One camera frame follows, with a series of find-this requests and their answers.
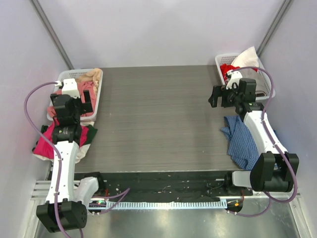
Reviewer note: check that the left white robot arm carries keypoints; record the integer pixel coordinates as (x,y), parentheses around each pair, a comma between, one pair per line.
(66,206)

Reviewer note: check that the right white plastic basket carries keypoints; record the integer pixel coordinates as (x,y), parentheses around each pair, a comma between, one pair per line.
(228,59)

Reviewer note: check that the beige t shirt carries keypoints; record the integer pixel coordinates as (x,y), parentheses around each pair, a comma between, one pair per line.
(94,75)

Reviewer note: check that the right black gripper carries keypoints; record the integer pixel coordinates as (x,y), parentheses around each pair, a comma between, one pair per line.
(223,96)

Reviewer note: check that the salmon pink t shirt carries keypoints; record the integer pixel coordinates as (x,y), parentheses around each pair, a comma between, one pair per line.
(94,98)

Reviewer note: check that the left corner aluminium post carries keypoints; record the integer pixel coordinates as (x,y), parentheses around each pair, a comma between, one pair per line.
(51,32)

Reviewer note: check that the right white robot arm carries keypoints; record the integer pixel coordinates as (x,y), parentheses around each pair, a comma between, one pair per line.
(275,169)

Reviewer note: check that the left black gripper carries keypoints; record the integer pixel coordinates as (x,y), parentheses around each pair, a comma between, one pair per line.
(81,104)

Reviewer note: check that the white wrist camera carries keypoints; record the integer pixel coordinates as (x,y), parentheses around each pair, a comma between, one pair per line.
(232,77)
(67,87)

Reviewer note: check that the corner aluminium post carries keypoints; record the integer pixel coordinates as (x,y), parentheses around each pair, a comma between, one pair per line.
(51,32)
(282,11)

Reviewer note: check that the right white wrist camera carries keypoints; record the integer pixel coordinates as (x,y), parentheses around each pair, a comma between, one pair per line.
(232,77)

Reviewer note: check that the left white plastic basket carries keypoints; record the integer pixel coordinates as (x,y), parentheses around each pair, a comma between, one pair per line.
(75,74)

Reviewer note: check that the grey bucket hat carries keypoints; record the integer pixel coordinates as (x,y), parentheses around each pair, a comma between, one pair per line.
(260,86)

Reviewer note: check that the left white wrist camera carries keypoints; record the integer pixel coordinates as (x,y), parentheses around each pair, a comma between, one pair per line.
(67,87)

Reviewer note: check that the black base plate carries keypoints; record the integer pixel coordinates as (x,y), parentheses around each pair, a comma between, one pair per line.
(164,187)

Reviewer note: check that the cream white garment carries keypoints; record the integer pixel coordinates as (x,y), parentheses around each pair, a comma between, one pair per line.
(83,152)

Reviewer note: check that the blue checkered shirt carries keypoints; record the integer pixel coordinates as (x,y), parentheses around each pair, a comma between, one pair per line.
(242,148)

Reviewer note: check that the right corner aluminium post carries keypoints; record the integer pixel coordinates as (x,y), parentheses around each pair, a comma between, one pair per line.
(282,11)

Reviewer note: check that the white slotted cable duct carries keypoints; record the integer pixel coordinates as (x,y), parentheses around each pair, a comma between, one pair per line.
(222,204)

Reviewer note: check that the magenta t shirt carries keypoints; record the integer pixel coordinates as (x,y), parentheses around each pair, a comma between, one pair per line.
(41,142)

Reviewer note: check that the red garment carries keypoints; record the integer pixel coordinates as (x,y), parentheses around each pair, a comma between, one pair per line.
(224,68)

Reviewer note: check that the white plastic basket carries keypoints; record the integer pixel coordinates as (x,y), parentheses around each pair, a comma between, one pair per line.
(228,59)
(75,74)

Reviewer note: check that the aluminium frame rail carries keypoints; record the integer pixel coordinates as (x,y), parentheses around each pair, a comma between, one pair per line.
(42,187)

